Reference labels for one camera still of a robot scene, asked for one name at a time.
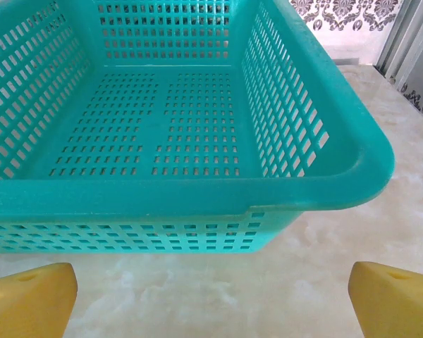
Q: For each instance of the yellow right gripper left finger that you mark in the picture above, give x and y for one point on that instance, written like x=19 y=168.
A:
x=28 y=303

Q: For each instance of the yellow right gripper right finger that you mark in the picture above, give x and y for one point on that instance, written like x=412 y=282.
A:
x=398 y=306

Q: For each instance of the teal perforated plastic basket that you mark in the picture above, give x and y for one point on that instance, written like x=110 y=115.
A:
x=197 y=197

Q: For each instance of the aluminium frame post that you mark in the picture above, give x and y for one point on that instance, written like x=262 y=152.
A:
x=405 y=31

